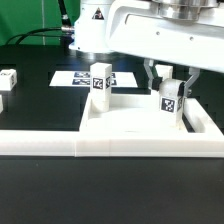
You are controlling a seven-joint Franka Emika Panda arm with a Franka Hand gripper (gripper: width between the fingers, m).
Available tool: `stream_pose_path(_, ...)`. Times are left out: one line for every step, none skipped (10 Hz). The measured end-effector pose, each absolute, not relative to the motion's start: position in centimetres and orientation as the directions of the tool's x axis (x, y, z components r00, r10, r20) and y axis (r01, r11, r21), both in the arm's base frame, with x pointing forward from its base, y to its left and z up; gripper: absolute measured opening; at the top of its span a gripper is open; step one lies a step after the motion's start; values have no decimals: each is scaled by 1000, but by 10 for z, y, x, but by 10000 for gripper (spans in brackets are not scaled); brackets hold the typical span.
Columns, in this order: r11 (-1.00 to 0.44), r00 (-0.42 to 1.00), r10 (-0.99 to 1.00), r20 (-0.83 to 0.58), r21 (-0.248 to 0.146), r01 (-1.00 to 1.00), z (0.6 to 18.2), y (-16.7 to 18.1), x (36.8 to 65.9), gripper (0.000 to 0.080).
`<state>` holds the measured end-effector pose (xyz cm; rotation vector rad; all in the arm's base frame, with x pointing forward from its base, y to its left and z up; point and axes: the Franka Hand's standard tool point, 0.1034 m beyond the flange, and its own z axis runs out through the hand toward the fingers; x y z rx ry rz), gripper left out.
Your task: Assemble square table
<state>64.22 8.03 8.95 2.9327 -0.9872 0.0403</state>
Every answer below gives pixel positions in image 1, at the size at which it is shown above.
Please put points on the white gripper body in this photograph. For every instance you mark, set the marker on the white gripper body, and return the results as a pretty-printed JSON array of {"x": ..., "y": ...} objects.
[{"x": 184, "y": 32}]

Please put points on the white L-shaped obstacle fence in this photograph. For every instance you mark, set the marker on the white L-shaped obstacle fence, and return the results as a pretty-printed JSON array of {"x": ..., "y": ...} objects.
[{"x": 205, "y": 141}]

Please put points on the white part at left edge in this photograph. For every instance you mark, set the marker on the white part at left edge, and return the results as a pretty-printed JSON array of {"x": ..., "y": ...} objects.
[{"x": 1, "y": 104}]

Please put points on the white sheet with tags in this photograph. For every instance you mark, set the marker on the white sheet with tags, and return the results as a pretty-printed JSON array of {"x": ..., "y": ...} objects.
[{"x": 82, "y": 79}]

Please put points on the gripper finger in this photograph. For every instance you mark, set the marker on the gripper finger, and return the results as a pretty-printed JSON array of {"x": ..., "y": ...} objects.
[
  {"x": 154, "y": 80},
  {"x": 184, "y": 88}
]

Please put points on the white square table top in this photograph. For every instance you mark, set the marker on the white square table top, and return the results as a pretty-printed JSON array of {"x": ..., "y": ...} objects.
[{"x": 128, "y": 113}]

